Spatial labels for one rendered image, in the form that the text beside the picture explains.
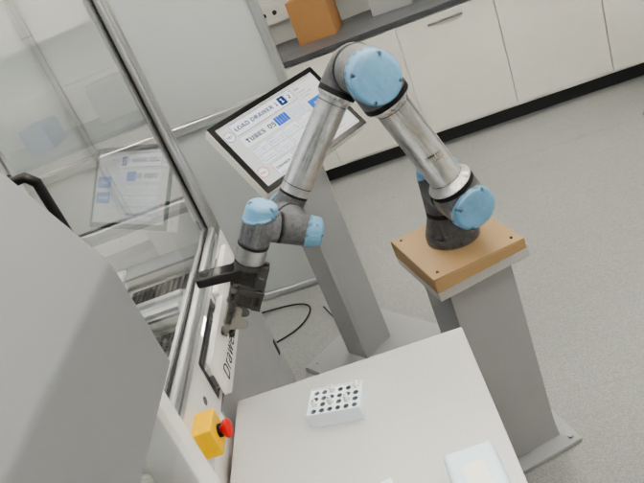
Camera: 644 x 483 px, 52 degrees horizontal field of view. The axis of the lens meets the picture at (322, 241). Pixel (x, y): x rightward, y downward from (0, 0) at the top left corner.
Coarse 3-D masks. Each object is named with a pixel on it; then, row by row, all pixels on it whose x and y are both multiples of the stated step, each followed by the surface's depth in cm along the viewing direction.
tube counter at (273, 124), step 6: (300, 102) 243; (288, 108) 240; (294, 108) 241; (300, 108) 241; (306, 108) 242; (282, 114) 238; (288, 114) 239; (294, 114) 240; (270, 120) 235; (276, 120) 236; (282, 120) 237; (288, 120) 238; (270, 126) 234; (276, 126) 235
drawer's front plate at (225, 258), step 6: (222, 246) 206; (222, 252) 203; (228, 252) 207; (222, 258) 199; (228, 258) 205; (222, 264) 196; (228, 282) 196; (216, 288) 183; (222, 288) 188; (228, 288) 193; (216, 294) 182; (222, 294) 186; (216, 300) 183
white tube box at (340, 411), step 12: (348, 384) 150; (360, 384) 148; (312, 396) 151; (324, 396) 150; (336, 396) 148; (348, 396) 146; (360, 396) 145; (312, 408) 147; (324, 408) 146; (336, 408) 145; (348, 408) 143; (360, 408) 142; (312, 420) 146; (324, 420) 145; (336, 420) 145; (348, 420) 144
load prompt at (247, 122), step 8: (280, 96) 241; (288, 96) 243; (264, 104) 238; (272, 104) 239; (280, 104) 240; (256, 112) 235; (264, 112) 236; (272, 112) 237; (240, 120) 232; (248, 120) 233; (256, 120) 234; (232, 128) 229; (240, 128) 230; (248, 128) 231
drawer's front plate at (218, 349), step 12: (216, 312) 172; (216, 324) 167; (216, 336) 162; (228, 336) 171; (216, 348) 159; (216, 360) 156; (228, 360) 165; (216, 372) 155; (228, 372) 162; (228, 384) 158
